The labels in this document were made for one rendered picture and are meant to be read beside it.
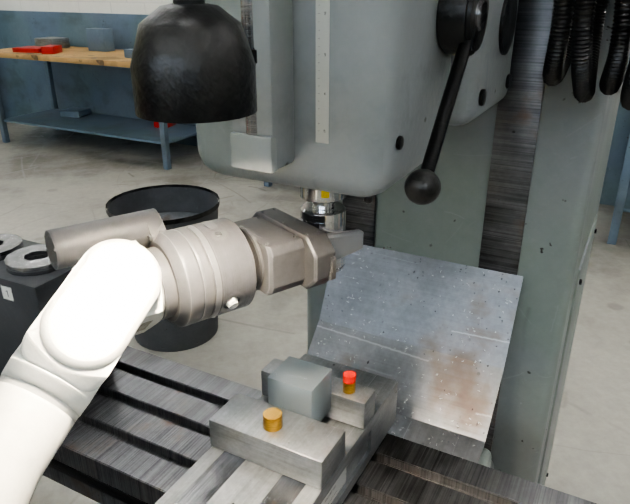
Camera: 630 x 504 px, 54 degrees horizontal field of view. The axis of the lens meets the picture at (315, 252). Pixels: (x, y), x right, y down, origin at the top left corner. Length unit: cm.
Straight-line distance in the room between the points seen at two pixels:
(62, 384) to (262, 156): 23
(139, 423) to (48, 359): 47
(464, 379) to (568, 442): 145
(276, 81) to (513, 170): 53
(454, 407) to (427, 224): 29
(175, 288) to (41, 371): 13
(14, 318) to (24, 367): 52
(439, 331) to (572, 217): 27
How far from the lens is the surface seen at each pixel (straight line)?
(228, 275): 54
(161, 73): 35
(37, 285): 94
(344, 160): 51
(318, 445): 71
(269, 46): 49
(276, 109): 50
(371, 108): 50
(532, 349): 106
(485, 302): 101
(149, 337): 279
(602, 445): 246
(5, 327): 104
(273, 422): 72
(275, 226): 61
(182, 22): 35
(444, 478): 85
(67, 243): 55
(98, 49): 642
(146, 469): 87
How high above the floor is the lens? 148
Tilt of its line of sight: 24 degrees down
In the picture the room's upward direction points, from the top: straight up
